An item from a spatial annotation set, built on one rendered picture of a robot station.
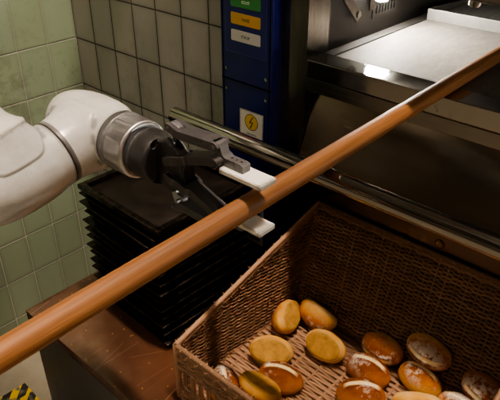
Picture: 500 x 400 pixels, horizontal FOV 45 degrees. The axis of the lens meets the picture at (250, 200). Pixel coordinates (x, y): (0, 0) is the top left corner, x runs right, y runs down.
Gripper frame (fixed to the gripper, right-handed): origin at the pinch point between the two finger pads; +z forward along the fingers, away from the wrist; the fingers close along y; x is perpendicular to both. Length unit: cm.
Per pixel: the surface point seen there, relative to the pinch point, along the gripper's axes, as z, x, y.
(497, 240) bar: 25.7, -16.1, 2.5
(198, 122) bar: -26.5, -16.3, 2.7
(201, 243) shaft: 1.6, 10.0, 0.6
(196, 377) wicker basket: -20, -6, 52
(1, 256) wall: -122, -15, 78
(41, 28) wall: -122, -43, 10
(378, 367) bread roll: 4, -36, 56
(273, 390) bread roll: -9, -17, 56
